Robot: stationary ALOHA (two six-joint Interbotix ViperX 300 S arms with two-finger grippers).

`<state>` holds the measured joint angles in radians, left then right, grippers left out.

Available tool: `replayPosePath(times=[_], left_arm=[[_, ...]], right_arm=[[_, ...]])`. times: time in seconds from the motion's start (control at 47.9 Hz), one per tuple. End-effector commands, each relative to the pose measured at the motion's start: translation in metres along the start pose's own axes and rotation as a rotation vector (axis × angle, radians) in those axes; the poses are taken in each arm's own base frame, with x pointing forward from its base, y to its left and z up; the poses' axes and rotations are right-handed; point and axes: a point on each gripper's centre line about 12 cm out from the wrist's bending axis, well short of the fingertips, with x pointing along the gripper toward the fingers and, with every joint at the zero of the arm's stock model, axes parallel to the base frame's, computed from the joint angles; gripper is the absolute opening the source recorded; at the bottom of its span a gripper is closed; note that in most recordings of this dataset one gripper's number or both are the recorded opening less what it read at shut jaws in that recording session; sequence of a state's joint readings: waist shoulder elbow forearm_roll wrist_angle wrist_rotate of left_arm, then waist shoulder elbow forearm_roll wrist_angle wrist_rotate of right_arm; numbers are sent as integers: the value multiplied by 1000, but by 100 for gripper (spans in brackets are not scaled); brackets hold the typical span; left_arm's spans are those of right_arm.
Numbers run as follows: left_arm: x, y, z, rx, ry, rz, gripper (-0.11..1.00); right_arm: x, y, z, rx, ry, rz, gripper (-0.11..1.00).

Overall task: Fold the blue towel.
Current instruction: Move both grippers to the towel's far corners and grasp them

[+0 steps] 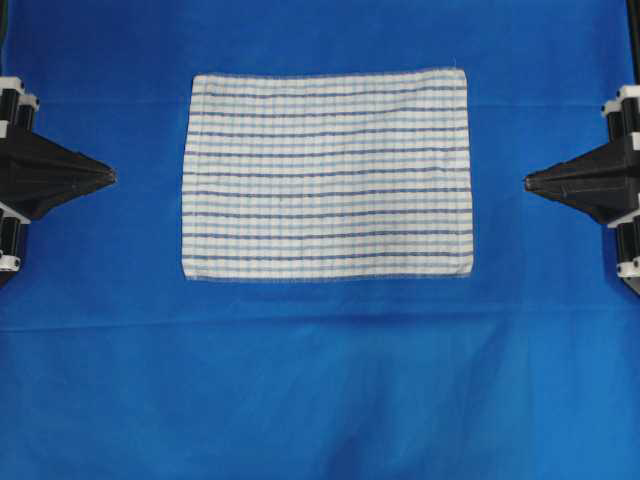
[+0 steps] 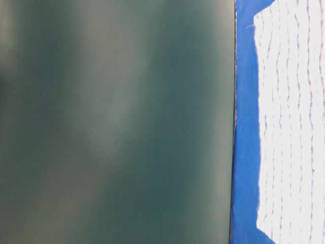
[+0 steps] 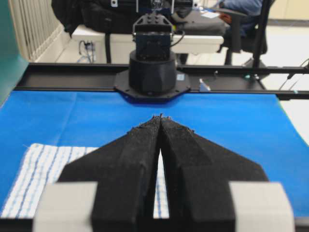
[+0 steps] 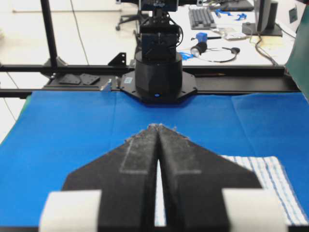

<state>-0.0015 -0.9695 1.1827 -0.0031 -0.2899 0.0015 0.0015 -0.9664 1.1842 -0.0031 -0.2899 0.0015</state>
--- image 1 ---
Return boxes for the blue table cloth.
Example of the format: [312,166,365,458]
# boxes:
[1,1,639,479]

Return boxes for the white blue striped towel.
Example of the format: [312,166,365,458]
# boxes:
[181,68,474,282]

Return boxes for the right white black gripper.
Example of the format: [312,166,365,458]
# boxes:
[524,83,640,279]

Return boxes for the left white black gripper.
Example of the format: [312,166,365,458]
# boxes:
[1,77,116,273]

